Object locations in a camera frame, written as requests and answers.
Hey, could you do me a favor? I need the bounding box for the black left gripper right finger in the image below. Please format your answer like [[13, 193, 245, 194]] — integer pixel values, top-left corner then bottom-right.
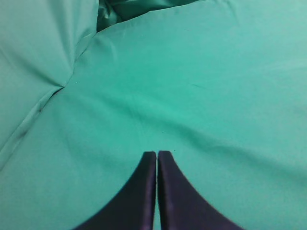
[[157, 151, 242, 230]]

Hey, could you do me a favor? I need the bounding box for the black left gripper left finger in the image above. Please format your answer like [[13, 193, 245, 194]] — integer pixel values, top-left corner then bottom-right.
[[76, 151, 156, 230]]

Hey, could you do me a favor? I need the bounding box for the green cloth backdrop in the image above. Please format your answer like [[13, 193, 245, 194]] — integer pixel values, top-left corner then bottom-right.
[[0, 0, 307, 230]]

